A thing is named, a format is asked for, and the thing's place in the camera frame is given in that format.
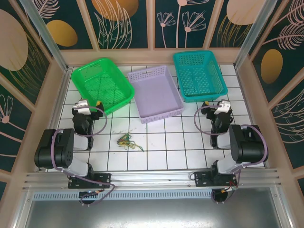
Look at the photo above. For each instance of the lilac plastic basket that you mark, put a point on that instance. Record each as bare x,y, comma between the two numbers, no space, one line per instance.
156,95

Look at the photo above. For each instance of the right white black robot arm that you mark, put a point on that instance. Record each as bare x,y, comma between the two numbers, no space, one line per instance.
249,147

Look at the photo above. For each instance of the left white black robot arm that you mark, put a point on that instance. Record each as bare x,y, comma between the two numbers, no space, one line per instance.
47,152

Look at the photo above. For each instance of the green plastic basket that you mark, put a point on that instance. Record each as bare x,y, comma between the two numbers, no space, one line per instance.
104,83

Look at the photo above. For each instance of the teal plastic basket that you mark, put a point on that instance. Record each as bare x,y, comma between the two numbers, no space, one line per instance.
199,78

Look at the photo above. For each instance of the grey metal sheet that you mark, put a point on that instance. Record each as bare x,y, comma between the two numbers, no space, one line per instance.
152,213

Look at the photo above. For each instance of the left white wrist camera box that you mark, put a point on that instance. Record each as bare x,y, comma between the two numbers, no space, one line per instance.
82,107

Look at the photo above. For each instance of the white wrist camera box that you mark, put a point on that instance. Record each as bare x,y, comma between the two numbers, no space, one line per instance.
223,107
82,107

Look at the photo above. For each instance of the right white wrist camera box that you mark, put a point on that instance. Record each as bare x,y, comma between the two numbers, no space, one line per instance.
223,107

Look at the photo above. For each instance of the aluminium side rail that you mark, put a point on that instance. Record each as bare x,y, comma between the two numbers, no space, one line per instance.
245,95
61,95

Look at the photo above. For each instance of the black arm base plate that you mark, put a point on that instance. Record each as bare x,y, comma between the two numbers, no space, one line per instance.
104,180
202,179

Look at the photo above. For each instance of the aluminium corner post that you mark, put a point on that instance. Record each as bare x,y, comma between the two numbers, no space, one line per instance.
50,40
253,35

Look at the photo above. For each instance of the aluminium mounting rail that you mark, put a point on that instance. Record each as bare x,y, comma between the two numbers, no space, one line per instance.
152,178

